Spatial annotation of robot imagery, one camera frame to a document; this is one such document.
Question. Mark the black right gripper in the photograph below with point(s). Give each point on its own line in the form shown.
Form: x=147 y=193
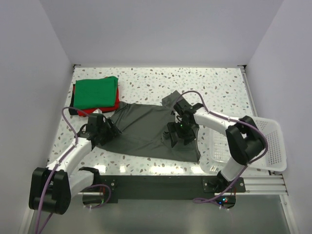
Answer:
x=188 y=137

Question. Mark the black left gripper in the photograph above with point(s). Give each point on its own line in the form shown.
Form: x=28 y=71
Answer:
x=112 y=132

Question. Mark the grey t-shirt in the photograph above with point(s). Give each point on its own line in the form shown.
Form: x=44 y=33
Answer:
x=144 y=132

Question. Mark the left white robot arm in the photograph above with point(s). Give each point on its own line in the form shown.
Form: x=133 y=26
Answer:
x=53 y=187

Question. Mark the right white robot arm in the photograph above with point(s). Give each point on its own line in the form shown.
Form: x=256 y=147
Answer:
x=244 y=139

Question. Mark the folded red t-shirt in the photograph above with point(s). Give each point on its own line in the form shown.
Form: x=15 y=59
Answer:
x=105 y=109

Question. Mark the folded green t-shirt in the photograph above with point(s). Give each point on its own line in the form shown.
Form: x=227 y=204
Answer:
x=94 y=93

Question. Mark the folded black t-shirt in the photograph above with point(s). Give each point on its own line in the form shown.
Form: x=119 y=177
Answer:
x=71 y=111

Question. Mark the white plastic basket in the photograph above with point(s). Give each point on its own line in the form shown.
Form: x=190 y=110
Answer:
x=214 y=147

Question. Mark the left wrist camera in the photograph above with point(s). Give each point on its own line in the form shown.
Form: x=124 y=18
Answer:
x=95 y=122

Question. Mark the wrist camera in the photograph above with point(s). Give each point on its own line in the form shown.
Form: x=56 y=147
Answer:
x=95 y=122
x=183 y=107

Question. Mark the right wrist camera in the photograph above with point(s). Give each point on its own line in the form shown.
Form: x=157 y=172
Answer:
x=183 y=107

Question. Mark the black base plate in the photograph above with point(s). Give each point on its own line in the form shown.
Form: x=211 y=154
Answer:
x=197 y=188

